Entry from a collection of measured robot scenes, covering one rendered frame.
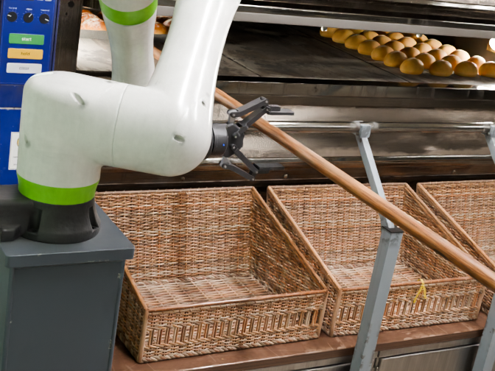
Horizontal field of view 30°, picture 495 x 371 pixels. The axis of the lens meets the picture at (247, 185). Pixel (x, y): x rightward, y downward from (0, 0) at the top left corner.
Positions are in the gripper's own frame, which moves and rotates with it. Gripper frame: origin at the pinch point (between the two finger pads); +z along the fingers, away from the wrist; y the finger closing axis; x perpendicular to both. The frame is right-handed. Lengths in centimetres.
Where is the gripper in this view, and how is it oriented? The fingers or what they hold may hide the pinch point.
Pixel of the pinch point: (282, 139)
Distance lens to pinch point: 219.1
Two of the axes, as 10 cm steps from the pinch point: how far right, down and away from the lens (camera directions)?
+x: 4.7, 3.7, -8.0
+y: -1.6, 9.3, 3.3
